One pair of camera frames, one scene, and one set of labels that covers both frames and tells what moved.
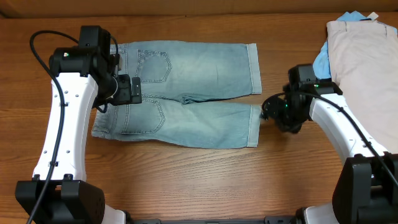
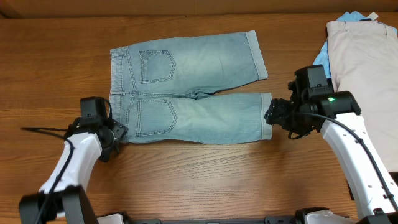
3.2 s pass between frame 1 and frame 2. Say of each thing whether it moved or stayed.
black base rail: stayed
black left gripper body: moved
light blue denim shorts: moved
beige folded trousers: stayed
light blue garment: stayed
